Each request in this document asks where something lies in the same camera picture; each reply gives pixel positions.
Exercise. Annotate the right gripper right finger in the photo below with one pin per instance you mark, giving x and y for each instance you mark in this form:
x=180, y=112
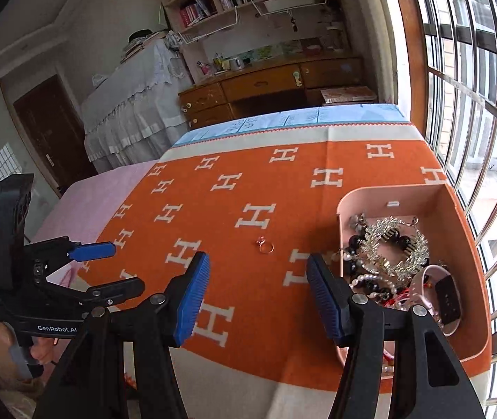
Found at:
x=428, y=381

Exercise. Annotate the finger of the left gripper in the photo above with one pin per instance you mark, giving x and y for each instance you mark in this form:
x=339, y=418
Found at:
x=114, y=293
x=93, y=251

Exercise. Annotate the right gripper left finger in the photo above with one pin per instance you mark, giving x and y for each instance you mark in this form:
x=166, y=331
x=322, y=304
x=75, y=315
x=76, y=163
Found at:
x=89, y=379

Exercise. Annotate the pink jewelry box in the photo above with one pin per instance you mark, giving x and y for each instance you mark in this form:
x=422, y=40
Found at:
x=450, y=245

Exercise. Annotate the pink bed sheet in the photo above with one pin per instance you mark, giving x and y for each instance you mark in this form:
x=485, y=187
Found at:
x=85, y=210

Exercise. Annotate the pink smart watch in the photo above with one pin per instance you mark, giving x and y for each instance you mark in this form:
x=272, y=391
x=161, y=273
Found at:
x=435, y=289

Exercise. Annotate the silver crystal leaf hair comb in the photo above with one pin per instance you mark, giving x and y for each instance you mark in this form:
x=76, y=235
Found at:
x=394, y=248

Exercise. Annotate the dark wooden door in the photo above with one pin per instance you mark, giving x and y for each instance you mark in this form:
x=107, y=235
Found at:
x=53, y=126

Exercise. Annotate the white lace covered furniture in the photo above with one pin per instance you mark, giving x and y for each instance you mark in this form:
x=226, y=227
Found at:
x=134, y=116

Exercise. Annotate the orange H-pattern blanket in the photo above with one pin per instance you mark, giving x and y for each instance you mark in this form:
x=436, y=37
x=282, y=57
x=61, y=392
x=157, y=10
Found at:
x=258, y=204

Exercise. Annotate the grey flower brooch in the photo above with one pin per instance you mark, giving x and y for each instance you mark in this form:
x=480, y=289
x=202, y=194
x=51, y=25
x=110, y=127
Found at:
x=358, y=223

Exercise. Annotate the wooden desk with drawers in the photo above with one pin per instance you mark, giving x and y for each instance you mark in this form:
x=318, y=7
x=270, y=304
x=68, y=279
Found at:
x=283, y=84

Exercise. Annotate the white mug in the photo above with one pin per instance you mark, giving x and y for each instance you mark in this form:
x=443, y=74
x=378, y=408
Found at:
x=236, y=64

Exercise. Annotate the light blue bed sheet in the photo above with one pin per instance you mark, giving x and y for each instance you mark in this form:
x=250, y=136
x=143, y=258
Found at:
x=316, y=116

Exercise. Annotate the stack of books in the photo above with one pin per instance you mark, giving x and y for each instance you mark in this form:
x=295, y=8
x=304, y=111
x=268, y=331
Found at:
x=348, y=95

